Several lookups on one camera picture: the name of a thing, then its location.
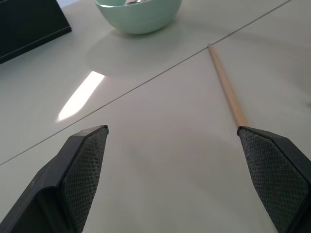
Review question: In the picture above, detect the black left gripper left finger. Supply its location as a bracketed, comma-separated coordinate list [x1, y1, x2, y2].
[0, 125, 109, 233]

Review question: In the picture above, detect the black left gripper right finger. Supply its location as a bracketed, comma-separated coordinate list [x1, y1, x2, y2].
[237, 126, 311, 233]

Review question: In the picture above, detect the wooden chopstick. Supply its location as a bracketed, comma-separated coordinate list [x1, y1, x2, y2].
[207, 43, 248, 127]

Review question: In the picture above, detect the black flat box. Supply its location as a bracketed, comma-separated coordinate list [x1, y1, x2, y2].
[0, 0, 73, 65]

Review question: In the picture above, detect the mint green ceramic bowl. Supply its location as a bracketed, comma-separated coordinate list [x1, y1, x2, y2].
[94, 0, 182, 34]

